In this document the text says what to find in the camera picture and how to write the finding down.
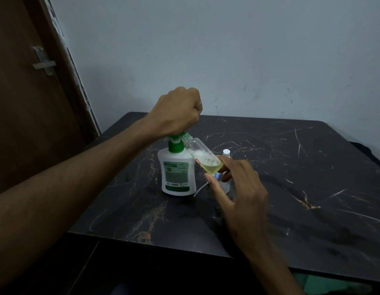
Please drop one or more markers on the person's right hand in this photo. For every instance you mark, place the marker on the person's right hand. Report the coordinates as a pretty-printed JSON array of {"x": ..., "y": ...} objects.
[{"x": 246, "y": 205}]

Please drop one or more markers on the person's left hand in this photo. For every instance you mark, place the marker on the person's left hand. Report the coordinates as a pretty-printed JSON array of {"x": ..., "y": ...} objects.
[{"x": 176, "y": 113}]

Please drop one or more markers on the small clear bottle white cap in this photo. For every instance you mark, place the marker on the small clear bottle white cap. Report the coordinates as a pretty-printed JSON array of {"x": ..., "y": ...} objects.
[{"x": 226, "y": 152}]

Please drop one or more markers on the white green hand sanitizer bottle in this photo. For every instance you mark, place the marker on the white green hand sanitizer bottle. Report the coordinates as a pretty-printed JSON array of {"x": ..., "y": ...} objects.
[{"x": 176, "y": 181}]

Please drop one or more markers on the person's right forearm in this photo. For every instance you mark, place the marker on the person's right forearm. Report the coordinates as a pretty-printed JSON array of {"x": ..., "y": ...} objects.
[{"x": 273, "y": 273}]

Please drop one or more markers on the person's left forearm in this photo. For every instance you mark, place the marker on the person's left forearm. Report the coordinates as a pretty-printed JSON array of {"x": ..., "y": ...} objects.
[{"x": 61, "y": 196}]

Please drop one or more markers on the person's blue trousers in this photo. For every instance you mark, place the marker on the person's blue trousers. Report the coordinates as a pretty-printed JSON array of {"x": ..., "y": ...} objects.
[{"x": 120, "y": 290}]

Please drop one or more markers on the green cloth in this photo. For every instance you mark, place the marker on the green cloth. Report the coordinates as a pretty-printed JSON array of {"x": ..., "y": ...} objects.
[{"x": 325, "y": 287}]

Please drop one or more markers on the metal door latch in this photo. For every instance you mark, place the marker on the metal door latch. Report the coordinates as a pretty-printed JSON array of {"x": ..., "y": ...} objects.
[{"x": 44, "y": 64}]

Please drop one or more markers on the brown wooden door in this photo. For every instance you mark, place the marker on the brown wooden door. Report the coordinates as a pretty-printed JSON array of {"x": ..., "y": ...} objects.
[{"x": 24, "y": 119}]

